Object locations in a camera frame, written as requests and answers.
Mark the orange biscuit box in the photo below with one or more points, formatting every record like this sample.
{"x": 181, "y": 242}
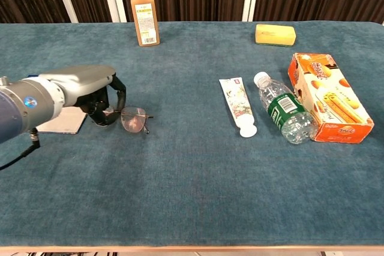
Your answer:
{"x": 333, "y": 100}

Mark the teal blue table cloth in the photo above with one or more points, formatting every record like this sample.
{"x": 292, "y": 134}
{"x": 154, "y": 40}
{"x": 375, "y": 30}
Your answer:
{"x": 180, "y": 178}

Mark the brown juice bottle white cap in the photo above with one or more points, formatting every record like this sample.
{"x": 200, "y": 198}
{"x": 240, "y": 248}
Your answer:
{"x": 145, "y": 19}

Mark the thin-framed eyeglasses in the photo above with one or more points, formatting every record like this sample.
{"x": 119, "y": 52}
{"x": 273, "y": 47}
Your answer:
{"x": 133, "y": 119}

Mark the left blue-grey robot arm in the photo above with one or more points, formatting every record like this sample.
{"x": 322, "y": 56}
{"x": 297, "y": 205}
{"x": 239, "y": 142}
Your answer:
{"x": 18, "y": 109}

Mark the yellow sponge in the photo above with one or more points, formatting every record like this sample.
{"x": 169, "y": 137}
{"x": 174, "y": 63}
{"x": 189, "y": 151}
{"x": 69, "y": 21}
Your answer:
{"x": 274, "y": 34}

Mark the clear water bottle green label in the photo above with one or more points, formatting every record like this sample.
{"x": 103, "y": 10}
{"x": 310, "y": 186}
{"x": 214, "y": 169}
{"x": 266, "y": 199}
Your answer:
{"x": 285, "y": 109}

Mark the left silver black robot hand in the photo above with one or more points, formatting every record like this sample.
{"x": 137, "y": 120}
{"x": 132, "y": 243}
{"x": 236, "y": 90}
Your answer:
{"x": 84, "y": 83}

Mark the white floral toothpaste tube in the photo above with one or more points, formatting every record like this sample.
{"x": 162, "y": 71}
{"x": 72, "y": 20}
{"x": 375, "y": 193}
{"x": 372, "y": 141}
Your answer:
{"x": 238, "y": 103}

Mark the blue box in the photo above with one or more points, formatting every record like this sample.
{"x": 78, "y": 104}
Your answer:
{"x": 66, "y": 121}

